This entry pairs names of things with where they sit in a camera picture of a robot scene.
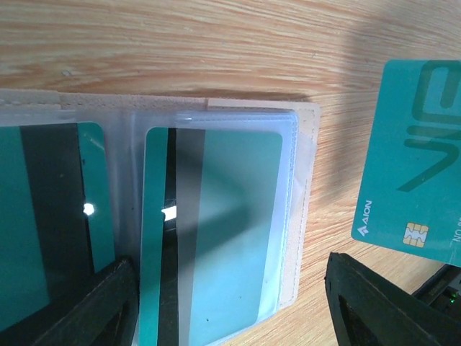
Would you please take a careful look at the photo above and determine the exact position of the beige card holder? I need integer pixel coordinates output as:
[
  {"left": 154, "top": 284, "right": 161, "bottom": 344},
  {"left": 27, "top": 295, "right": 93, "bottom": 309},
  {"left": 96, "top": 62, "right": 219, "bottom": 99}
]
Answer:
[{"left": 1, "top": 89, "right": 320, "bottom": 345}]

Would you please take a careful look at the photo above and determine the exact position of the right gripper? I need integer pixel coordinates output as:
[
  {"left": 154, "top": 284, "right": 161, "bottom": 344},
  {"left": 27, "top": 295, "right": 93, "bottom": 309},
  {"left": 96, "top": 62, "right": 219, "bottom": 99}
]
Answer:
[{"left": 413, "top": 265, "right": 461, "bottom": 317}]

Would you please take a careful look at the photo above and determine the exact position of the teal credit card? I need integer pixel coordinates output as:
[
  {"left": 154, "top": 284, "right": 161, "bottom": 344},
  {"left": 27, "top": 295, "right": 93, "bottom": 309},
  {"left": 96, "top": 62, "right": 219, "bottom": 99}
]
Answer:
[
  {"left": 352, "top": 60, "right": 460, "bottom": 266},
  {"left": 138, "top": 128, "right": 287, "bottom": 345},
  {"left": 1, "top": 123, "right": 115, "bottom": 329}
]

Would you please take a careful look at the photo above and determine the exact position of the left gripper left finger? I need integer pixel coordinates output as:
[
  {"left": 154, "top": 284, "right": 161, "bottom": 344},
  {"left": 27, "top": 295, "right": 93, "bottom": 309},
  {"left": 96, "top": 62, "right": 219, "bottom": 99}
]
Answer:
[{"left": 32, "top": 257, "right": 139, "bottom": 345}]

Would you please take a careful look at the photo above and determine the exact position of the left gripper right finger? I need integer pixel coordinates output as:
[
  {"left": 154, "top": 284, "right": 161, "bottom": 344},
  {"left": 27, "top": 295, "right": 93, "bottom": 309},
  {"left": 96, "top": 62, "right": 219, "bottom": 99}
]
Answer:
[{"left": 325, "top": 252, "right": 460, "bottom": 345}]

